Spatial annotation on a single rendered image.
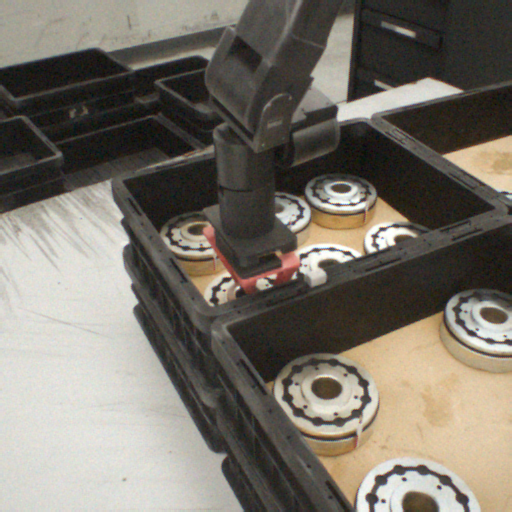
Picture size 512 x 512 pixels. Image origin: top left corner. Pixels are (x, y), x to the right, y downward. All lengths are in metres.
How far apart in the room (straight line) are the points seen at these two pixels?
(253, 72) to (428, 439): 0.38
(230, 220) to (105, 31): 3.26
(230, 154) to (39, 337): 0.47
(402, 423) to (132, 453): 0.32
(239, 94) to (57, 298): 0.56
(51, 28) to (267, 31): 3.22
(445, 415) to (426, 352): 0.09
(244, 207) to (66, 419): 0.37
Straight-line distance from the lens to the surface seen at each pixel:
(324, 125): 0.64
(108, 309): 0.97
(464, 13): 2.23
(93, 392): 0.86
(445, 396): 0.68
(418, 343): 0.73
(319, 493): 0.48
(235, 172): 0.60
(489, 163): 1.11
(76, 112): 2.08
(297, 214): 0.86
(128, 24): 3.90
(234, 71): 0.55
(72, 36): 3.78
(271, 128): 0.56
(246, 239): 0.63
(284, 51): 0.53
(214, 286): 0.74
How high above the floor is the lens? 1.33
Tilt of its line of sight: 37 degrees down
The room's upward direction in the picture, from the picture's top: straight up
